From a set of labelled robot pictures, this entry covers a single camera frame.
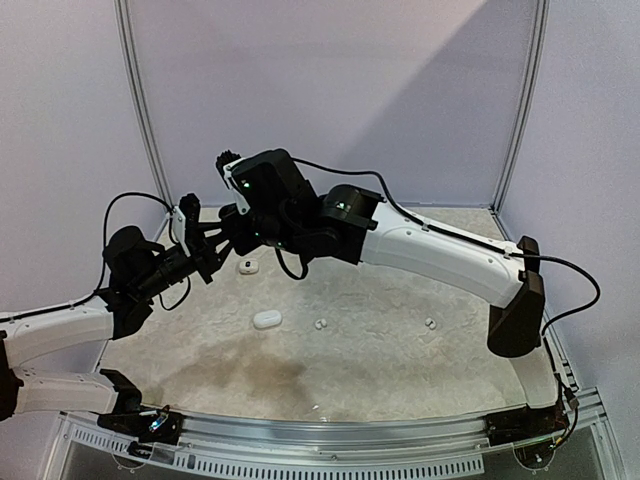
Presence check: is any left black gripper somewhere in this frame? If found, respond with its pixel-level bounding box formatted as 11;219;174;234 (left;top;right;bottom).
134;221;231;300

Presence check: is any white charging case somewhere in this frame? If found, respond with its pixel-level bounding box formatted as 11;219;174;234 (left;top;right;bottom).
238;259;259;275
252;310;282;330

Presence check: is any black charging case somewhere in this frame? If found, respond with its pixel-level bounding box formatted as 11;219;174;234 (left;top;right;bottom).
218;204;244;238

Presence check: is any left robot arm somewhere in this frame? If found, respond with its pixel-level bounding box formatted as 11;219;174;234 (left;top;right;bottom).
1;222;233;434

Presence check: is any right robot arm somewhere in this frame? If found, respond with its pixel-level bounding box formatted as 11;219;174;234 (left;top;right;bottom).
217;149;558;436

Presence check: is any white closed charging case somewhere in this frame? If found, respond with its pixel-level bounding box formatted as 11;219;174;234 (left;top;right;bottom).
252;310;282;330

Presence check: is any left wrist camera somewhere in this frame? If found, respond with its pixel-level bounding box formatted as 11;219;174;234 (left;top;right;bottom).
169;193;201;257

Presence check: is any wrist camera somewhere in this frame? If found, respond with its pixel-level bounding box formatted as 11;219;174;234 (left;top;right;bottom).
169;193;201;257
216;150;250;215

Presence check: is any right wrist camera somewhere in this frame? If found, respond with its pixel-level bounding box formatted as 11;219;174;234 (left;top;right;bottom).
216;150;250;215

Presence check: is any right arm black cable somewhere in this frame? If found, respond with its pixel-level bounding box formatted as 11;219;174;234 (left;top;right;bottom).
274;157;601;451

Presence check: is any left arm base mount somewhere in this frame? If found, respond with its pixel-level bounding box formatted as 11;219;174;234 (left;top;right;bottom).
97;405;185;445

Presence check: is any aluminium front rail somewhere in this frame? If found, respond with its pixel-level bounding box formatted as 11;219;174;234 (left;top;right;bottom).
45;389;624;479

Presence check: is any left aluminium frame post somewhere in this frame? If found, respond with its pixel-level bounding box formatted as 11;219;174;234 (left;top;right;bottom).
114;0;173;204

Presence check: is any aluminium frame post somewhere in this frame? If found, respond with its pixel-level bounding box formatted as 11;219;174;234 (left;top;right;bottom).
114;0;173;204
490;0;550;216

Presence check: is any right aluminium frame post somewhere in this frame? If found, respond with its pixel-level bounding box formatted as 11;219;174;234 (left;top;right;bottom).
490;0;550;216

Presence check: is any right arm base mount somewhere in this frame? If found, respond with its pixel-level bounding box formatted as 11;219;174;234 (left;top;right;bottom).
482;401;569;446

